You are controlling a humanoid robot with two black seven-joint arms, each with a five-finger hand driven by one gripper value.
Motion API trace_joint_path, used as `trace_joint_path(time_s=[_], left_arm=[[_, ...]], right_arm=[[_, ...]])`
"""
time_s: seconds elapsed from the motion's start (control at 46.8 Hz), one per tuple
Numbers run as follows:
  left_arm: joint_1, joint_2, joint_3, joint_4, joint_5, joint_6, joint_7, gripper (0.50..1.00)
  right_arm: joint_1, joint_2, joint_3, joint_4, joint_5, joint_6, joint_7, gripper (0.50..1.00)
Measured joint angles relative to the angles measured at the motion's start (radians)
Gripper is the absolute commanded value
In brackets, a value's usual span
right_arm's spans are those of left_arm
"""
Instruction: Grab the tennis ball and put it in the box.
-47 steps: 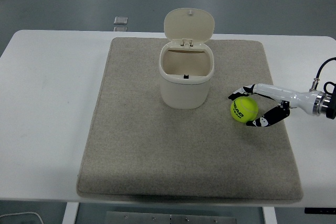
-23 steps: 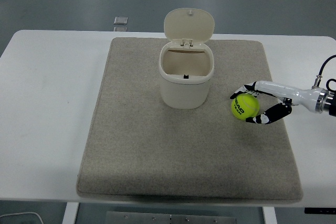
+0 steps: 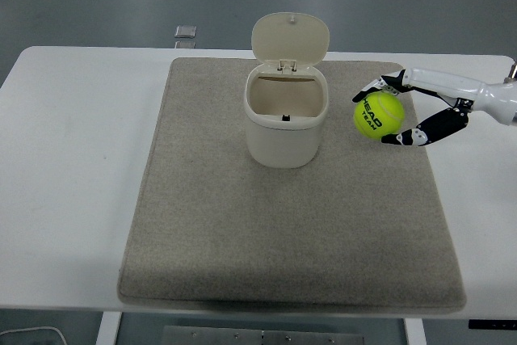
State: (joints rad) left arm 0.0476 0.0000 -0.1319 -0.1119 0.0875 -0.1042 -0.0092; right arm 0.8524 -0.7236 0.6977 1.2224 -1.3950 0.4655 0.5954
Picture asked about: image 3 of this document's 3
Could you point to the white table leg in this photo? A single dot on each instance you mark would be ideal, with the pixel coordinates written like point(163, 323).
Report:
point(107, 328)
point(414, 331)

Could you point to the black table control panel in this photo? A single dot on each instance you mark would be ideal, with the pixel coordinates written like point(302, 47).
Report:
point(493, 324)

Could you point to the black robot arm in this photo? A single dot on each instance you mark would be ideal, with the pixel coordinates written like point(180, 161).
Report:
point(513, 71)

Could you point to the cream bin with open lid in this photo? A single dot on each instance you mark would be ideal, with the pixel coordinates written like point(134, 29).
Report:
point(287, 110)

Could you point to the grey fabric mat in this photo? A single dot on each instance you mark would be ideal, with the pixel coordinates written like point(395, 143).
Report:
point(291, 207)

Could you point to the silver floor socket cover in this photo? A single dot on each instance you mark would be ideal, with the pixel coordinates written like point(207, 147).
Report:
point(186, 31)

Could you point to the grey metal plate with screws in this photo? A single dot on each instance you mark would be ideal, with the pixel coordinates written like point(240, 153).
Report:
point(264, 335)

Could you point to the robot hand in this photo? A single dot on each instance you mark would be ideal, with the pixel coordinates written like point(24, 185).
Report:
point(456, 94)

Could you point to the yellow tennis ball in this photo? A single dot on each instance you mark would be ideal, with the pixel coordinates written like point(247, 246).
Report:
point(378, 114)

